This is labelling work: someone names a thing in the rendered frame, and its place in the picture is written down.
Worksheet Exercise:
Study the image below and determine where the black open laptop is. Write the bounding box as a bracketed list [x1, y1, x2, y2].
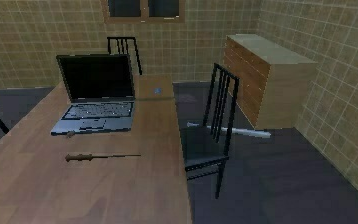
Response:
[50, 53, 136, 137]

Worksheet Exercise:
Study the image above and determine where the white baseball bat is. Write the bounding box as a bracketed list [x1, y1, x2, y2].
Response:
[186, 121, 272, 139]

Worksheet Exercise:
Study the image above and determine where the brown wooden table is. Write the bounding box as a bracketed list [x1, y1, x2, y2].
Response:
[0, 74, 193, 224]

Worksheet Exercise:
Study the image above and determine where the wooden chest of drawers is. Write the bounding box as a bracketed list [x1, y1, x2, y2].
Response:
[222, 33, 319, 131]

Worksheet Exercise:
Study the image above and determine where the brown framed window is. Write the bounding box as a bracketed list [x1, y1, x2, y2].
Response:
[100, 0, 186, 25]

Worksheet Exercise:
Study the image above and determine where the brown handled thin tool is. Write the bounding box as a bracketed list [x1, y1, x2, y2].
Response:
[64, 152, 142, 163]

